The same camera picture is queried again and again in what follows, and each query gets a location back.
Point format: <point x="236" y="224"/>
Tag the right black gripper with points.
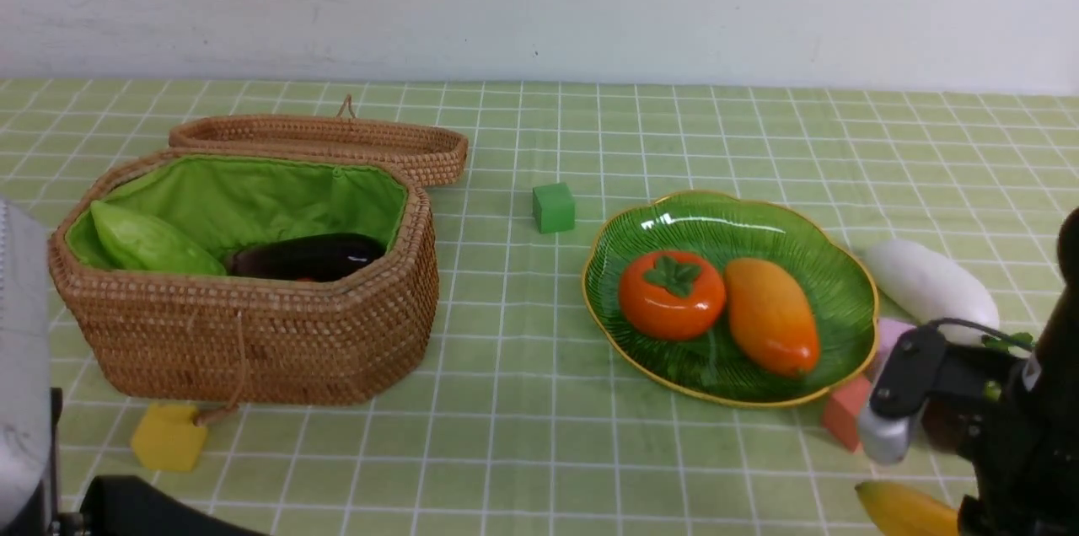
<point x="1022" y="446"/>

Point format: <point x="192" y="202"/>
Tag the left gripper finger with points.
<point x="129" y="505"/>

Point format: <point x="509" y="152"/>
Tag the yellow banana toy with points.
<point x="900" y="510"/>

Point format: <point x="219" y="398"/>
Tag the green bitter gourd toy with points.
<point x="137" y="241"/>

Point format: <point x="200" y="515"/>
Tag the orange mango toy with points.
<point x="770" y="318"/>

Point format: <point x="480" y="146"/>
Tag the purple eggplant toy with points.
<point x="328" y="257"/>

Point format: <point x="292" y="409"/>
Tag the orange persimmon toy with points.
<point x="671" y="295"/>

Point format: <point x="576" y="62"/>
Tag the purple mangosteen toy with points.
<point x="946" y="422"/>

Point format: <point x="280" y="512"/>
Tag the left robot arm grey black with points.
<point x="30" y="411"/>

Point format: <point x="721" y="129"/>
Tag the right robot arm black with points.
<point x="1061" y="331"/>

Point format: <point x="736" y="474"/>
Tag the yellow foam block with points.
<point x="169" y="438"/>

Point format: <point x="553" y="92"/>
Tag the pink foam cube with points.
<point x="889" y="331"/>

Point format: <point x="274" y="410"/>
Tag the white radish toy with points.
<point x="928" y="285"/>

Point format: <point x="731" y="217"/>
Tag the salmon red foam cube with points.
<point x="841" y="411"/>

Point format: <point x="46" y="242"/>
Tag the woven wicker basket green lining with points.
<point x="161" y="335"/>

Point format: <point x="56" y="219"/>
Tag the green glass leaf plate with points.
<point x="720" y="228"/>

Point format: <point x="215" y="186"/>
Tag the green checkered tablecloth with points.
<point x="522" y="420"/>

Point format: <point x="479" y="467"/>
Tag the woven wicker basket lid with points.
<point x="429" y="155"/>

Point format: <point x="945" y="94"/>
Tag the green foam cube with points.
<point x="554" y="209"/>

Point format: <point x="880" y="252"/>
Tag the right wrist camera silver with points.
<point x="902" y="386"/>

